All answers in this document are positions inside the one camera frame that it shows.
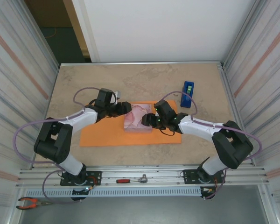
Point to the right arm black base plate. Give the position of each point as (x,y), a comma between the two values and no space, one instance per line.
(189,177)

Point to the narrow aluminium frame rail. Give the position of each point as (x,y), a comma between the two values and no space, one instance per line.
(142,63)

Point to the green tape roll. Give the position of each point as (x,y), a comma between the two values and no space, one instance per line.
(189,89)

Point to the orange wrapping paper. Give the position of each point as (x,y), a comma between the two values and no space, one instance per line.
(102,137)

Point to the yellow power connector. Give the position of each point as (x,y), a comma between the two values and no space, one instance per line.
(210,190)
(90,187)

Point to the aluminium side frame rail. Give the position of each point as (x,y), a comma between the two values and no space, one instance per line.
(232,93)

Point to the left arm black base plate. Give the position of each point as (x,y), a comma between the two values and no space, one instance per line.
(98,173)

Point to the wide aluminium frame rail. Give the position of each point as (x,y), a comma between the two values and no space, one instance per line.
(165,173)

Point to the pink marbled gift box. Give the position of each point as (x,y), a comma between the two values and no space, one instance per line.
(135,121)

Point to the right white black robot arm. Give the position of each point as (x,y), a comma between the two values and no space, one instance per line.
(233,144)

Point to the blue tape dispenser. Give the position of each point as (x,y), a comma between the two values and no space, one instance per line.
(185,101)

